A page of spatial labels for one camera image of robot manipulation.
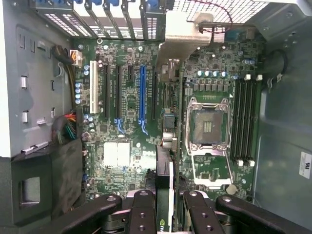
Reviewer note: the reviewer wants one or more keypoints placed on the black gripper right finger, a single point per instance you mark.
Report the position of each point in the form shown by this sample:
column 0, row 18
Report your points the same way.
column 202, row 219

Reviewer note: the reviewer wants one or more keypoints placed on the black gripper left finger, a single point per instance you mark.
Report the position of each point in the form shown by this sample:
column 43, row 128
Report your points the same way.
column 142, row 214

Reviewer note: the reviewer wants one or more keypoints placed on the black RAM slot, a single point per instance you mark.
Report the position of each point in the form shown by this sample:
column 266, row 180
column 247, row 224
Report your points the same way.
column 247, row 122
column 235, row 122

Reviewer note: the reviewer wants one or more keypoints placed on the long black expansion slot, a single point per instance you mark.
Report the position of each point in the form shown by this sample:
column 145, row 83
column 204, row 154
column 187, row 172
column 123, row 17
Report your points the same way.
column 153, row 97
column 107, row 92
column 118, row 92

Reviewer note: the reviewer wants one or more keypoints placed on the blue expansion slot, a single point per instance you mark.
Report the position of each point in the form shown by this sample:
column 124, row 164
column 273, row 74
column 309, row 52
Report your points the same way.
column 143, row 92

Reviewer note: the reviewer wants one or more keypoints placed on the white expansion slot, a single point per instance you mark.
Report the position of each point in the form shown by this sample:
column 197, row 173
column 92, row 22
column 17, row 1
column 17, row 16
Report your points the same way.
column 93, row 87

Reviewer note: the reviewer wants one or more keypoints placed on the short black expansion slot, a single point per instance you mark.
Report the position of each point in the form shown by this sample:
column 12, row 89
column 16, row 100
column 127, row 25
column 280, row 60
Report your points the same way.
column 130, row 73

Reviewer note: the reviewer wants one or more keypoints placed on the round coin cell battery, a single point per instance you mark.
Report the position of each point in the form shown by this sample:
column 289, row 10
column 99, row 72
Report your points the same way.
column 231, row 189

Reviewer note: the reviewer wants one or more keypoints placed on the silver chipset heatsink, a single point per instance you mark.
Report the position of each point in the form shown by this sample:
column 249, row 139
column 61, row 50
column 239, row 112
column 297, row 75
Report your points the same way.
column 117, row 153

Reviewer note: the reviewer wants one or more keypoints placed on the CPU socket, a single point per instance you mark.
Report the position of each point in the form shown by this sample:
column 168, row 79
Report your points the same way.
column 207, row 126

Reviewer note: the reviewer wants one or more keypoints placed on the green motherboard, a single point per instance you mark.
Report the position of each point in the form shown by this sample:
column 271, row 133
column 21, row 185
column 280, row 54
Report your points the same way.
column 126, row 117

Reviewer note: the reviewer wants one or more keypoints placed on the white case sticker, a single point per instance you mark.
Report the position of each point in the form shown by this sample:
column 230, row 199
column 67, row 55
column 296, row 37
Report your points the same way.
column 306, row 165

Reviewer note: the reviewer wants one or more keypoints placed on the open black PC case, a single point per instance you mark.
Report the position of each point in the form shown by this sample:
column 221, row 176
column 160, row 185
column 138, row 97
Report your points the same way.
column 280, row 122

